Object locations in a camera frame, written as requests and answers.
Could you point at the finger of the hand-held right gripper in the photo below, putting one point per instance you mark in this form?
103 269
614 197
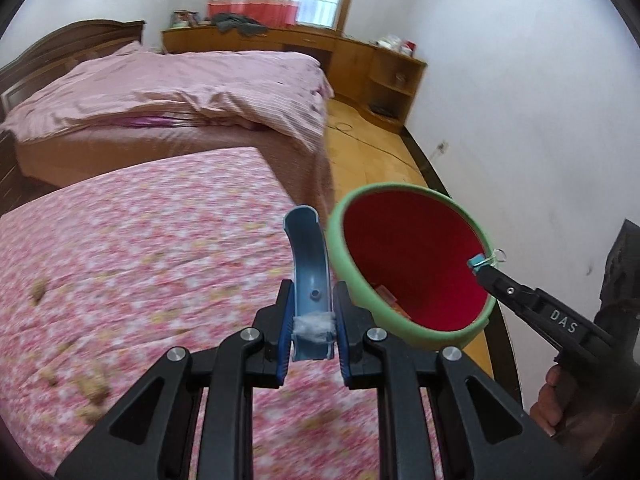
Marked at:
540 310

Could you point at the long wooden desk cabinet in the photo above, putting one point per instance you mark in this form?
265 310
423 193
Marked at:
350 55

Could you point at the person's right hand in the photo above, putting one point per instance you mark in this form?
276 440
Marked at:
547 400

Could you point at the dark wooden bed headboard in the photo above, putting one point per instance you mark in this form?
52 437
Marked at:
65 40

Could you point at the white cotton wad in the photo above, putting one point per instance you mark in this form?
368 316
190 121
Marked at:
312 327

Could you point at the white wall socket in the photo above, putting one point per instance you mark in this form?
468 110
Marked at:
442 147

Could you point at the brown bed base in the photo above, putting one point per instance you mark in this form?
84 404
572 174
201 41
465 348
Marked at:
150 146

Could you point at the black device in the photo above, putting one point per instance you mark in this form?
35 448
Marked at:
382 109

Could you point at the red bin with green rim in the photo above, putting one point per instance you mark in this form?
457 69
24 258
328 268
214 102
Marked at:
415 245

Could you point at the brown nut shell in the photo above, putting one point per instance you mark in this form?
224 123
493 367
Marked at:
92 385
37 290
90 412
50 375

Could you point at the blue curved plastic track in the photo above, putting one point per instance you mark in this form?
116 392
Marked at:
312 270

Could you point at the red box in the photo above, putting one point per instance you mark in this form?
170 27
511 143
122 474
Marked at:
408 48

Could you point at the bed with pink duvet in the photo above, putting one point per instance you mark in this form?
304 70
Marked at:
175 80

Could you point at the dark wooden nightstand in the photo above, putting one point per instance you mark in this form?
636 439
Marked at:
7 170

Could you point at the small photo frames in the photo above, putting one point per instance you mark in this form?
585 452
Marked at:
185 18

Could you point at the dark green clothes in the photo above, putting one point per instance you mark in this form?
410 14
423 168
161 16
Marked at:
240 24

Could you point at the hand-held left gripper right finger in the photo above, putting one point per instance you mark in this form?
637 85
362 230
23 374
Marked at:
344 355

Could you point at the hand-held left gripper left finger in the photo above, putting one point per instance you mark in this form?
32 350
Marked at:
284 355

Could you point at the white plastic bag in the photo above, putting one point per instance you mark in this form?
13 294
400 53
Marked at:
390 43

